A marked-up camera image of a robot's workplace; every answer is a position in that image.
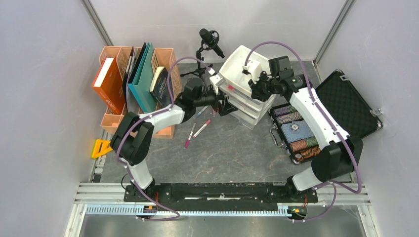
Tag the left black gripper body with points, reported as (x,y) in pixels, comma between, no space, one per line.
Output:
(223,101)

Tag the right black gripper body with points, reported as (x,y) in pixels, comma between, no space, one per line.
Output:
(264,86)

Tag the pink white marker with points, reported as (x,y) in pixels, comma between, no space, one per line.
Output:
(201,128)

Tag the clear barrel pen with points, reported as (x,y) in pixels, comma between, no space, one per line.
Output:
(201,111)

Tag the white plastic drawer unit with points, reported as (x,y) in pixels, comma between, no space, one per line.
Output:
(250,111)

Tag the dark blue hardcover book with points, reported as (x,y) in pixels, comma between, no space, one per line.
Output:
(159,86)

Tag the orange book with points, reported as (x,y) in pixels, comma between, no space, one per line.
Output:
(108,85)

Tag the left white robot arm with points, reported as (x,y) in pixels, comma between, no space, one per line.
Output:
(132,139)

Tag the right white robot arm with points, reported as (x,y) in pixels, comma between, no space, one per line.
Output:
(328,133)

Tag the magenta marker pen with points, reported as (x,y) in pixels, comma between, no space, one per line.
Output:
(190,136)

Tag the black microphone on tripod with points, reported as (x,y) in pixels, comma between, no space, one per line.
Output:
(209,41)

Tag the black open carrying case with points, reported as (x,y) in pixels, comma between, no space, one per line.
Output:
(344,103)

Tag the green file folder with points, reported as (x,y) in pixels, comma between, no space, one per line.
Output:
(143,76)

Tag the yellow orange block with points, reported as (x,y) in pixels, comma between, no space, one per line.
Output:
(101,147)

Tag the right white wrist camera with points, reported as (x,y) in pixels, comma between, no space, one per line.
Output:
(252,70)

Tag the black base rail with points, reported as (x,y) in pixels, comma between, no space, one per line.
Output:
(227,196)

